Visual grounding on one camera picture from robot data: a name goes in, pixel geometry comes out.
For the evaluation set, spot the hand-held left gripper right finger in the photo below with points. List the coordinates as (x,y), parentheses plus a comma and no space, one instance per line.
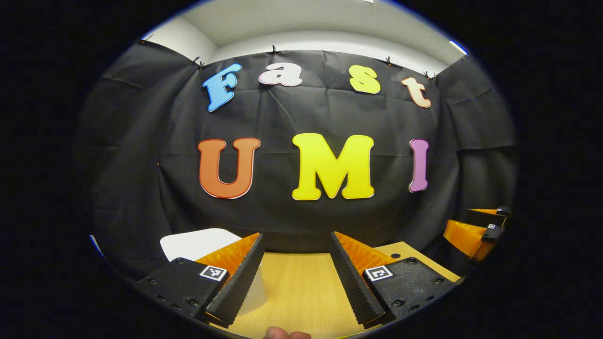
(353,282)

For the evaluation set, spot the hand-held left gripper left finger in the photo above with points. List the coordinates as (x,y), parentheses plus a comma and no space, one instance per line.
(242,278)

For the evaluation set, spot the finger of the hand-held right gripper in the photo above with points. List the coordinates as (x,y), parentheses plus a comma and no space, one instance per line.
(464,235)
(485,217)

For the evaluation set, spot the white desktop garbage bin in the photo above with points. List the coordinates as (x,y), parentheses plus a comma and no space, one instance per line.
(198,242)

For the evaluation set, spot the wooden desktop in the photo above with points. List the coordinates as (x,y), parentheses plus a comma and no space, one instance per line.
(301,292)

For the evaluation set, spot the black backdrop cloth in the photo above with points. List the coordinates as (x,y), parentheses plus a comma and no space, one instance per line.
(282,117)

